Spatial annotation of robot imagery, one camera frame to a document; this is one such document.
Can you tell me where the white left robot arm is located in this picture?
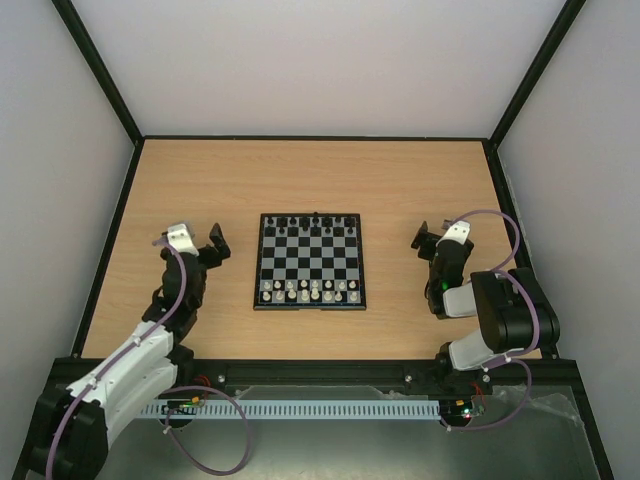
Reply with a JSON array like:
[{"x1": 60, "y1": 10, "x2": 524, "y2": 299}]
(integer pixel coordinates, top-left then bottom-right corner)
[{"x1": 23, "y1": 223, "x2": 231, "y2": 479}]

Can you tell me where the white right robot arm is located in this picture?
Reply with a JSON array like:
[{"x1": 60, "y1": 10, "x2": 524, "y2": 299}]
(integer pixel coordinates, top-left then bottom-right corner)
[{"x1": 411, "y1": 221, "x2": 560, "y2": 392}]

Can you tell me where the black and grey chessboard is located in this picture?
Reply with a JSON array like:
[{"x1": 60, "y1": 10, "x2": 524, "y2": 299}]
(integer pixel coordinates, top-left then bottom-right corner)
[{"x1": 253, "y1": 212, "x2": 367, "y2": 310}]

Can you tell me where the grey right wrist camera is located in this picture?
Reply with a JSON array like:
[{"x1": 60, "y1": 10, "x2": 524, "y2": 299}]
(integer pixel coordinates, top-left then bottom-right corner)
[{"x1": 441, "y1": 220, "x2": 471, "y2": 244}]

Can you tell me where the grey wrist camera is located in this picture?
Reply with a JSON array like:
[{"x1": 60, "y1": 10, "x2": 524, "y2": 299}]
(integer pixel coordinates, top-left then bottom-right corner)
[
  {"x1": 441, "y1": 220, "x2": 471, "y2": 244},
  {"x1": 164, "y1": 222, "x2": 199, "y2": 256}
]

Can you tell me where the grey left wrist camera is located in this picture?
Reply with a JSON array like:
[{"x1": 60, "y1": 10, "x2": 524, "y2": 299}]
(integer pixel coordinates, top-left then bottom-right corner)
[{"x1": 164, "y1": 222, "x2": 199, "y2": 256}]

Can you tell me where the light blue cable duct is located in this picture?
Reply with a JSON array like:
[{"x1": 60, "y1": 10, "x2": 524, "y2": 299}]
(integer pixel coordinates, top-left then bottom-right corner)
[{"x1": 171, "y1": 400, "x2": 441, "y2": 421}]

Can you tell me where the black front aluminium rail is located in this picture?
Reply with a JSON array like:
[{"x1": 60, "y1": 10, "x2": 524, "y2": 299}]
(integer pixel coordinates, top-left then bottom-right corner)
[{"x1": 49, "y1": 357, "x2": 581, "y2": 401}]

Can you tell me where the black left frame post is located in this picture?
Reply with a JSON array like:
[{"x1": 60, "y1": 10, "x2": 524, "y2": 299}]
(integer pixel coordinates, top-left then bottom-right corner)
[{"x1": 49, "y1": 0, "x2": 144, "y2": 146}]

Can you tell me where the black frame post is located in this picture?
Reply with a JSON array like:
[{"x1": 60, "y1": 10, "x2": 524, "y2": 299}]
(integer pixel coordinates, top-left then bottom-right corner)
[
  {"x1": 49, "y1": 0, "x2": 144, "y2": 146},
  {"x1": 488, "y1": 0, "x2": 587, "y2": 149}
]

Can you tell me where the black right frame post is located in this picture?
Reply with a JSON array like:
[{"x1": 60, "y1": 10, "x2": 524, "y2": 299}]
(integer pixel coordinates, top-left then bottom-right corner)
[{"x1": 488, "y1": 0, "x2": 587, "y2": 149}]

